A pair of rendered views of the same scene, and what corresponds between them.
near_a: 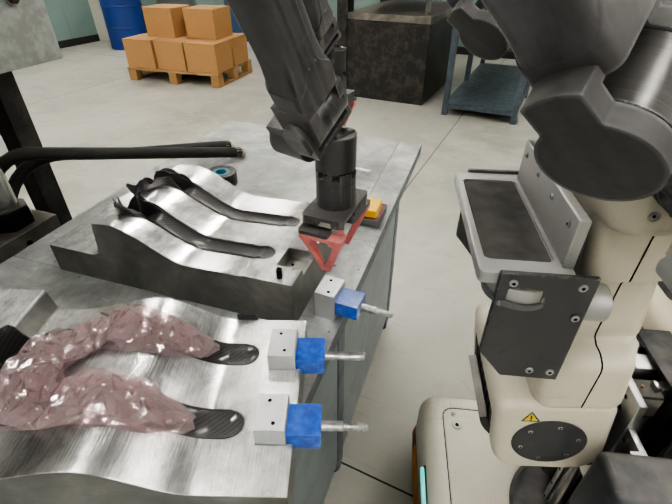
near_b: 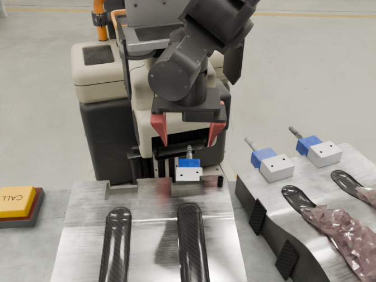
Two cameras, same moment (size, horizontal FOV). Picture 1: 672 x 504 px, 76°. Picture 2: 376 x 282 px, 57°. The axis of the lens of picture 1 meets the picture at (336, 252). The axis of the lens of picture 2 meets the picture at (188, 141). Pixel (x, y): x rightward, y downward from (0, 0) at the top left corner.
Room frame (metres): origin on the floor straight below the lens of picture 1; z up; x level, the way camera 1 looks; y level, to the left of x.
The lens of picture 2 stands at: (0.74, 0.44, 1.32)
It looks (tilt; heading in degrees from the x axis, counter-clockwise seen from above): 39 degrees down; 248
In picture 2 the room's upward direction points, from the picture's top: straight up
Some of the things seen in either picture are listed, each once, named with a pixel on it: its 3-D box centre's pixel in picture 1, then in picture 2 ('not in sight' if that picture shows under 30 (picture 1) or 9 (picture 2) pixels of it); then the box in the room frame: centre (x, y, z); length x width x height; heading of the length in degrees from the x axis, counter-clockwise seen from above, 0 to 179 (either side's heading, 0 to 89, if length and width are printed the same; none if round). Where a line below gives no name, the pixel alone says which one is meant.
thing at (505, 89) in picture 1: (503, 47); not in sight; (4.79, -1.70, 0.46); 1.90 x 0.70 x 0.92; 154
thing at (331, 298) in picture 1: (355, 305); (189, 167); (0.54, -0.03, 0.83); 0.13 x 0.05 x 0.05; 67
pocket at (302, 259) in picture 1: (295, 267); (186, 193); (0.59, 0.07, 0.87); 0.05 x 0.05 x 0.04; 72
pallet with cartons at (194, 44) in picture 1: (187, 42); not in sight; (5.58, 1.75, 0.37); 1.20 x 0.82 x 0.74; 72
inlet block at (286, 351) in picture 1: (317, 355); (262, 157); (0.41, 0.03, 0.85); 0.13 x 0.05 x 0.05; 89
